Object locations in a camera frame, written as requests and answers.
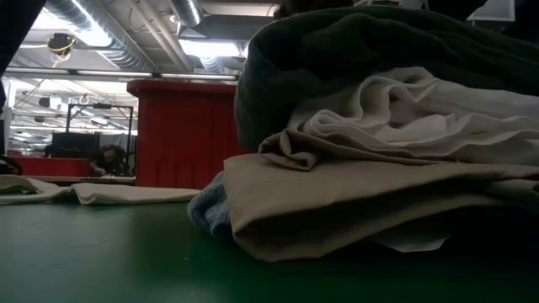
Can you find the blue white striped towel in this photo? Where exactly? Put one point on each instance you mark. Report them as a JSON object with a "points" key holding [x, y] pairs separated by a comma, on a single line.
{"points": [[210, 208]]}

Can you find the beige trousers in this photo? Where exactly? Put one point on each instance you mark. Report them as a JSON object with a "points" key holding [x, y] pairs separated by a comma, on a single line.
{"points": [[337, 202]]}

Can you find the dark green garment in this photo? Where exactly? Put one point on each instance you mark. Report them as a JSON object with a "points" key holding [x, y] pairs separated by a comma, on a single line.
{"points": [[337, 50]]}

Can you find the white garment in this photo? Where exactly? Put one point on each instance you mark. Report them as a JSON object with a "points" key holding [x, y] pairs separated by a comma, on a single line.
{"points": [[421, 118]]}

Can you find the white printed tote bag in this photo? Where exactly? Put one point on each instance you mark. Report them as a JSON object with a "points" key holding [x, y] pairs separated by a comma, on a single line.
{"points": [[118, 193]]}

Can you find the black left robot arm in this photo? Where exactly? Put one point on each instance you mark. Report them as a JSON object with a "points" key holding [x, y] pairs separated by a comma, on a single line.
{"points": [[17, 25]]}

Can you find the red plastic laundry bin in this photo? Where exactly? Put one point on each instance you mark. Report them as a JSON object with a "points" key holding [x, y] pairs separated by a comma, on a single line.
{"points": [[185, 134]]}

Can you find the red storage bin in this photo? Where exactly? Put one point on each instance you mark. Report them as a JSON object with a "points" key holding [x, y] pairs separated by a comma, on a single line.
{"points": [[50, 166]]}

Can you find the person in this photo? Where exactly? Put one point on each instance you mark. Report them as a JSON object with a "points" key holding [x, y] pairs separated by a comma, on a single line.
{"points": [[108, 160]]}

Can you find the long ceiling light bar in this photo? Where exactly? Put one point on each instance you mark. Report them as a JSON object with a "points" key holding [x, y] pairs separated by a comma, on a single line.
{"points": [[126, 75]]}

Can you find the green work mat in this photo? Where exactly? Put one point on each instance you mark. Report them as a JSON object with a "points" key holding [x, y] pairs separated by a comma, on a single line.
{"points": [[126, 261]]}

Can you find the black monitor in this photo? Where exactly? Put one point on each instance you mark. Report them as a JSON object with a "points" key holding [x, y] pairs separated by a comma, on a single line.
{"points": [[76, 145]]}

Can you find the white ceiling panel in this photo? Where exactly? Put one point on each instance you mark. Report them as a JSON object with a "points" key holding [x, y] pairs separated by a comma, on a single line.
{"points": [[492, 10]]}

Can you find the silver ventilation duct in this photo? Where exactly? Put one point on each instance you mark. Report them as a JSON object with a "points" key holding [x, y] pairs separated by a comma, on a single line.
{"points": [[187, 10]]}

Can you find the black metal stand frame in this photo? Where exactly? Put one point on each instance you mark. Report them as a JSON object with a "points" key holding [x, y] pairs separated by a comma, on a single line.
{"points": [[101, 106]]}

